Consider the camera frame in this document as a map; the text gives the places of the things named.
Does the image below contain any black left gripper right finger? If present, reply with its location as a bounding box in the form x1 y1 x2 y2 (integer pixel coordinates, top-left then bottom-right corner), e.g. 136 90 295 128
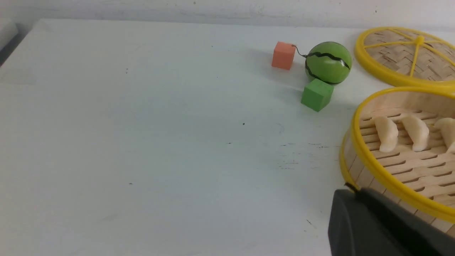
359 188 454 256

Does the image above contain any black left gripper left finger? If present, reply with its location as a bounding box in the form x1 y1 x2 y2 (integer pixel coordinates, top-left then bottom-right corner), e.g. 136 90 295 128
328 189 418 256

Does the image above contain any white dumpling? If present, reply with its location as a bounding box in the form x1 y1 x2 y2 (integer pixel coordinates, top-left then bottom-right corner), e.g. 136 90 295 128
374 116 398 153
401 115 429 152
434 118 455 154

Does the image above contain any bamboo steamer tray yellow rim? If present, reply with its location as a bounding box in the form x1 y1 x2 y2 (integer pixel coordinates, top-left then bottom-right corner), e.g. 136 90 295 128
339 87 455 237

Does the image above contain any woven steamer lid yellow rim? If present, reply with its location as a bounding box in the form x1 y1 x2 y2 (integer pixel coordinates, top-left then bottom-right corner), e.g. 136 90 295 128
354 27 455 92

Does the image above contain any green foam cube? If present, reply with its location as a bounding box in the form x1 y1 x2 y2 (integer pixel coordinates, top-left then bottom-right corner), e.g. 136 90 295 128
301 79 334 112

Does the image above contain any green toy watermelon ball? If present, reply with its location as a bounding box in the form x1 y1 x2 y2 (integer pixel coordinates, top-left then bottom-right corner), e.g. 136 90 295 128
305 42 352 85

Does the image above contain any orange foam cube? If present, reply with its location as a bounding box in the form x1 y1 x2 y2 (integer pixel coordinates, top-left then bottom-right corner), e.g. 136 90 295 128
271 42 296 71

